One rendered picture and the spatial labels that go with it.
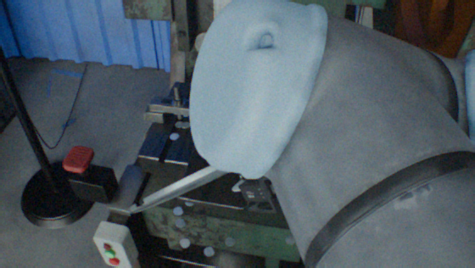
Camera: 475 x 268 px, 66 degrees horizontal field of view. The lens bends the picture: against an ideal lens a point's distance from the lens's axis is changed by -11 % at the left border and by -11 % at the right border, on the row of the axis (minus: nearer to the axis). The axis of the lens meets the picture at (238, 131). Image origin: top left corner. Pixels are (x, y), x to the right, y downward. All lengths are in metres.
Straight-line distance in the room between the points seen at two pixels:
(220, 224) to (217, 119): 0.80
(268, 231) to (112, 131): 1.36
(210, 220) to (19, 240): 1.11
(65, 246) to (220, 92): 1.63
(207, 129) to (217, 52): 0.03
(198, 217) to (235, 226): 0.09
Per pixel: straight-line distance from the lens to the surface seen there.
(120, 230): 0.96
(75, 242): 1.76
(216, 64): 0.16
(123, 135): 2.10
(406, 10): 0.91
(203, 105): 0.17
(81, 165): 0.92
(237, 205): 0.77
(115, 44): 2.50
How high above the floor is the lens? 1.41
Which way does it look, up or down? 44 degrees down
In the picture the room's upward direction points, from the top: straight up
